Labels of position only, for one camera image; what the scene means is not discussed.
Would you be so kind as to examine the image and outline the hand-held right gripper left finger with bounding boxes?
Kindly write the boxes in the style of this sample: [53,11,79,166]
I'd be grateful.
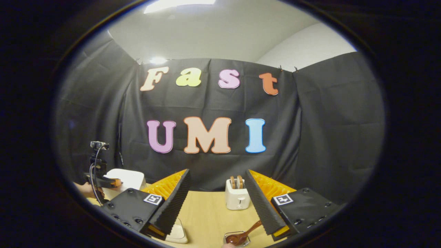
[100,169,191,241]

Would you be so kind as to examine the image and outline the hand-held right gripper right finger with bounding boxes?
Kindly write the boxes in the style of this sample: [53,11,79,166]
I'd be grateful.
[244,169,345,241]

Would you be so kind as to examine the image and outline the white rice cooker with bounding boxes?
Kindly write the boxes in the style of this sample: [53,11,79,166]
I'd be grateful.
[103,168,146,200]

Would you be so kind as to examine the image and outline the brown wooden spoon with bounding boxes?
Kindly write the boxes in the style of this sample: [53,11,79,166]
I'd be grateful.
[226,220,263,246]

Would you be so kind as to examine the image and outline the clear chopstick holder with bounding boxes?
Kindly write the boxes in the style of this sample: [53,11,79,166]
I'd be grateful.
[223,231,251,248]

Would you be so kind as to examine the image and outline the white toaster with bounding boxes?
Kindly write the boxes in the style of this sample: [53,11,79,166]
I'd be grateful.
[225,178,250,210]

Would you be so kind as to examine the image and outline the black backdrop cloth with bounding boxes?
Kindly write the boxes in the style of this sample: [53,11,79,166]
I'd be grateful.
[53,31,386,205]

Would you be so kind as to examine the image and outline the ceiling light panel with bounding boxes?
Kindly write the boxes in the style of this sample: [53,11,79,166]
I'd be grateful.
[143,0,217,14]

